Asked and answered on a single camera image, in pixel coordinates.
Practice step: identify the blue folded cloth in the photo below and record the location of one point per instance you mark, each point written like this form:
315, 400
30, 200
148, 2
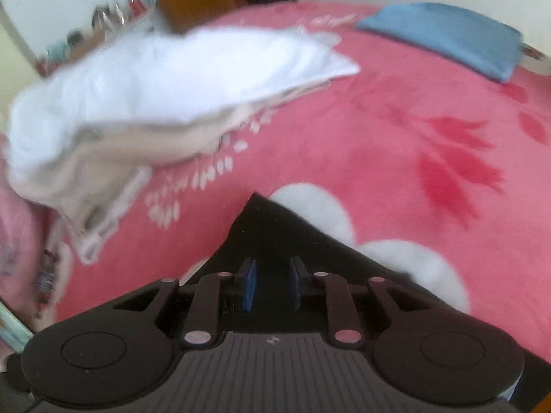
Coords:
452, 34

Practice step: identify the light pink printed cloth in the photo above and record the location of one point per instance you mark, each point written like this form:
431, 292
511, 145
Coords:
21, 232

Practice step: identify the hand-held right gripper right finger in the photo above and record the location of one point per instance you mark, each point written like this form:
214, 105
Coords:
297, 284

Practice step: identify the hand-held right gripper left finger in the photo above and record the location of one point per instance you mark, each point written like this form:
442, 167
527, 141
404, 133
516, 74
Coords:
249, 284

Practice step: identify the beige garment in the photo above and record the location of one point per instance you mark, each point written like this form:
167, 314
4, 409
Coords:
107, 167

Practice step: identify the pink floral blanket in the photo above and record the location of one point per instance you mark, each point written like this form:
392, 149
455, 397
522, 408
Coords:
387, 116

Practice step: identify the cluttered shelf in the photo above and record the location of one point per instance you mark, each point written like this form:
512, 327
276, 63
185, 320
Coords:
107, 13

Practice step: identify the black printed t-shirt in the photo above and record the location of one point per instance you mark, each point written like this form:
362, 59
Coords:
275, 232

